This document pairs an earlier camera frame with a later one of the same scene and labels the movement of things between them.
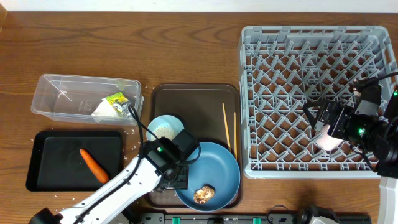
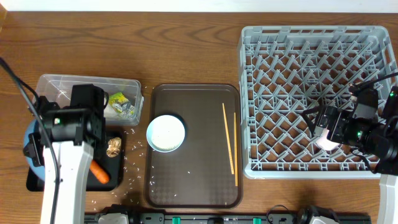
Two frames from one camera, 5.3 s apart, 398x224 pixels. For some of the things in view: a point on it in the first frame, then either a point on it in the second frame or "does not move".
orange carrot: x=97 y=170 does not move
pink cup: x=327 y=142 does not move
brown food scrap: x=203 y=194 -> x=114 y=147
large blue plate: x=215 y=165 -> x=40 y=170
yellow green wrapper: x=117 y=98 does not move
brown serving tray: x=212 y=112 does not move
